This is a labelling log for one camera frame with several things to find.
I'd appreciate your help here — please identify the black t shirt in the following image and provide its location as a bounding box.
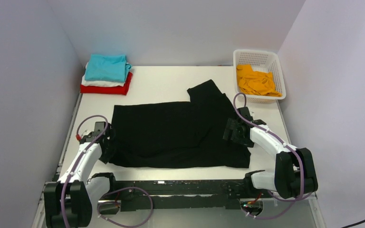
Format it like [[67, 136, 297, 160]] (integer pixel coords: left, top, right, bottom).
[[108, 80, 250, 168]]

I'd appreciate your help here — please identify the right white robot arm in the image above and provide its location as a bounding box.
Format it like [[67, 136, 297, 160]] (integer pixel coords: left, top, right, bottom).
[[223, 107, 318, 200]]

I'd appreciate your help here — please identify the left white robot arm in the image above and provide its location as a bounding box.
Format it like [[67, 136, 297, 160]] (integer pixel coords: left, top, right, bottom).
[[43, 122, 118, 228]]

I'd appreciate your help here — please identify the orange t shirt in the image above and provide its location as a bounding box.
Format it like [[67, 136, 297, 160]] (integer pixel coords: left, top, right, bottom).
[[236, 65, 282, 97]]

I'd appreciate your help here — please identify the folded red t shirt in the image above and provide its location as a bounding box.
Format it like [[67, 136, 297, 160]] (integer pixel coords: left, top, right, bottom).
[[80, 72, 133, 95]]

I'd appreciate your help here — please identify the white plastic basket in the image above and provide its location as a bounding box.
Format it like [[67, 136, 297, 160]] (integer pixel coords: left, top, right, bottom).
[[233, 49, 286, 104]]

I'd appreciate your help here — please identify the folded white t shirt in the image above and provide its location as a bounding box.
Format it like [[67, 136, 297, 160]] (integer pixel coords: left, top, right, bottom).
[[81, 75, 126, 87]]

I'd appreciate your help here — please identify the folded cyan t shirt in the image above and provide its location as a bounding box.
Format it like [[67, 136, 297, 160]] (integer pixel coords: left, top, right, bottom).
[[85, 54, 132, 83]]

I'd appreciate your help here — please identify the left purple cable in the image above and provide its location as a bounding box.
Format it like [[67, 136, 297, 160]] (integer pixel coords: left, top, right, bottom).
[[60, 115, 154, 228]]

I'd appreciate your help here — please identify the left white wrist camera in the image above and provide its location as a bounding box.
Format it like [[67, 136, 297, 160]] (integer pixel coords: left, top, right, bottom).
[[76, 130, 96, 143]]

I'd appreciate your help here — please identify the aluminium frame rail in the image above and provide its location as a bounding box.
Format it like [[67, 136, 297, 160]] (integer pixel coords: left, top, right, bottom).
[[31, 94, 82, 228]]

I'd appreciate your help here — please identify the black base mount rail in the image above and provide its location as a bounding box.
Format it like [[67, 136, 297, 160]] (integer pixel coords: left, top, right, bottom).
[[98, 179, 274, 216]]

